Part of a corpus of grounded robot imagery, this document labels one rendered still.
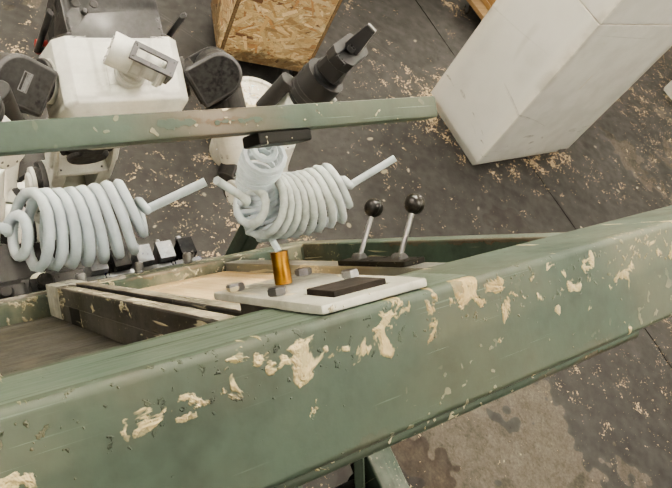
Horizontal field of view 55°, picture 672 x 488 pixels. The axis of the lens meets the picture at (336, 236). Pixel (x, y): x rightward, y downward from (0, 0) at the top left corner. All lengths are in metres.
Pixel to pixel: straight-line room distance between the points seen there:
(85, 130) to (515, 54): 3.32
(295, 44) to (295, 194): 2.96
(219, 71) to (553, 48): 2.33
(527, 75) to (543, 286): 3.07
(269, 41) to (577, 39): 1.51
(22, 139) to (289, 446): 0.26
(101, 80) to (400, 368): 1.04
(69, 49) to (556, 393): 2.68
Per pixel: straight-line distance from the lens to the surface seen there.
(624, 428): 3.60
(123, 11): 1.49
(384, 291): 0.49
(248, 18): 3.39
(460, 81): 3.95
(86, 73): 1.41
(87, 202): 0.51
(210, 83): 1.49
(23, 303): 1.60
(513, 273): 0.57
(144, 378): 0.40
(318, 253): 1.77
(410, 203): 1.15
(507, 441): 3.09
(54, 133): 0.47
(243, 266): 1.62
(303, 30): 3.48
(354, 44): 1.30
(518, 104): 3.67
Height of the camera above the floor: 2.31
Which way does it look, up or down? 48 degrees down
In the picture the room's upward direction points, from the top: 36 degrees clockwise
